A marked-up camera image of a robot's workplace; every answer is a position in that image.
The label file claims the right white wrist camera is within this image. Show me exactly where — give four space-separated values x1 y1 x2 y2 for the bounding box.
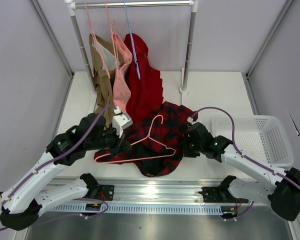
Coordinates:
187 116 198 126

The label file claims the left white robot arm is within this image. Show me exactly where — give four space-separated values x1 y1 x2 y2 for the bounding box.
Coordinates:
0 113 133 231

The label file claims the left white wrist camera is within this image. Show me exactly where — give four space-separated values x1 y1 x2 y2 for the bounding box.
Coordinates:
112 106 133 138

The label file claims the red hanging garment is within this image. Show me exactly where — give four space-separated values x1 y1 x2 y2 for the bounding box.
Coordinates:
124 33 164 124

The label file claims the pink hanging garment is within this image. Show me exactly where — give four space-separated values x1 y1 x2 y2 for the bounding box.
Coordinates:
112 32 133 113

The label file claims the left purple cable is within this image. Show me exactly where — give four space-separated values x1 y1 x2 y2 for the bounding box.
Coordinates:
0 104 117 232

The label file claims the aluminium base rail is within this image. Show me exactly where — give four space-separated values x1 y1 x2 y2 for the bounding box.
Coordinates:
49 177 273 206

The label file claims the white plastic basket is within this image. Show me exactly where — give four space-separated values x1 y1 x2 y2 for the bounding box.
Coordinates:
211 114 294 168

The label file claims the red plaid skirt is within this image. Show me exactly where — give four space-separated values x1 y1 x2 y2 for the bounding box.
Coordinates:
94 101 195 178

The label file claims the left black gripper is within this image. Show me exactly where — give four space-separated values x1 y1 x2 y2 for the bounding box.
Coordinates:
86 122 132 158

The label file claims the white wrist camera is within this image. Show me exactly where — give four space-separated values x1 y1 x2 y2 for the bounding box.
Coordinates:
112 106 133 138
187 116 198 126

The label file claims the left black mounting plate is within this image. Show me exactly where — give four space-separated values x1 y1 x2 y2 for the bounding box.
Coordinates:
88 184 115 202

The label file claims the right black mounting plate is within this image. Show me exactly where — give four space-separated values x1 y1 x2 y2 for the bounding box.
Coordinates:
198 186 249 204

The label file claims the slotted white cable duct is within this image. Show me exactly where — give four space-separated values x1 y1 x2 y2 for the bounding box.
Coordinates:
51 202 223 216

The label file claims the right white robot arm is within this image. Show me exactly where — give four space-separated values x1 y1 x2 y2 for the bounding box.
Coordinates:
183 122 300 222

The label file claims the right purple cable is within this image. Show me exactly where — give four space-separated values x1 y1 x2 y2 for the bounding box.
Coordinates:
189 106 300 215

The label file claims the blue hanger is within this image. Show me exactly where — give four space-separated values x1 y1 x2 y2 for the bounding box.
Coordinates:
122 0 141 80

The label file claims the black mounting plate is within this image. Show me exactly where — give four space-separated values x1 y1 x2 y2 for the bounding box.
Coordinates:
88 184 115 202
198 186 249 204

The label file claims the metal clothes rack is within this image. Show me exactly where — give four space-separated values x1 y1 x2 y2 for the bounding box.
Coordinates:
64 0 199 105

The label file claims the purple cable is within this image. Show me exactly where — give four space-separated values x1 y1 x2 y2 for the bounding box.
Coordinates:
0 104 117 232
189 106 300 215

